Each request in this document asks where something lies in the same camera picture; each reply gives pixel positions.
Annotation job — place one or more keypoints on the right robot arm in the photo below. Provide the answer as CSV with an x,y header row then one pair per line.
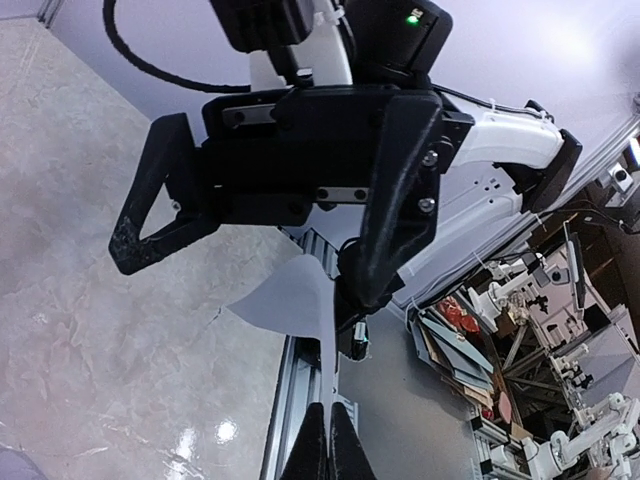
x,y
340,110

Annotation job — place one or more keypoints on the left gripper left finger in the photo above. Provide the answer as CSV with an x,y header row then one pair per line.
x,y
309,455

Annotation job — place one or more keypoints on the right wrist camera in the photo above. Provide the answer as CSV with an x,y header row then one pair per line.
x,y
289,43

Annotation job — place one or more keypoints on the background clutter of parts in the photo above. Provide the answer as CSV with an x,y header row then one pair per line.
x,y
560,359

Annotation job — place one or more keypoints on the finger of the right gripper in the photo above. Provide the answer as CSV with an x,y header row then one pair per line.
x,y
393,227
169,161

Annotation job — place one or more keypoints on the grey paper envelope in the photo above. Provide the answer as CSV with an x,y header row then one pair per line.
x,y
298,300

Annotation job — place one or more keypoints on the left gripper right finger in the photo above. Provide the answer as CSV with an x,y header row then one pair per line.
x,y
347,459

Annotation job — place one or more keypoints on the left aluminium frame post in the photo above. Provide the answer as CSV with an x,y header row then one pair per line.
x,y
48,12

